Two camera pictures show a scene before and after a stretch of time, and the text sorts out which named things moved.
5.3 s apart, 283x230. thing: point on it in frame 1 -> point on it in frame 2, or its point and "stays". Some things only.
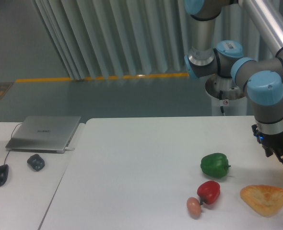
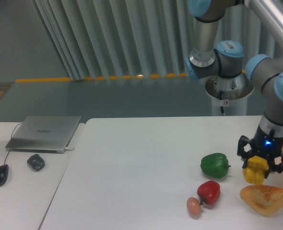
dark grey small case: (36, 161) stays
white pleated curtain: (100, 39) stays
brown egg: (194, 207) stays
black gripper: (277, 142) -> (265, 144)
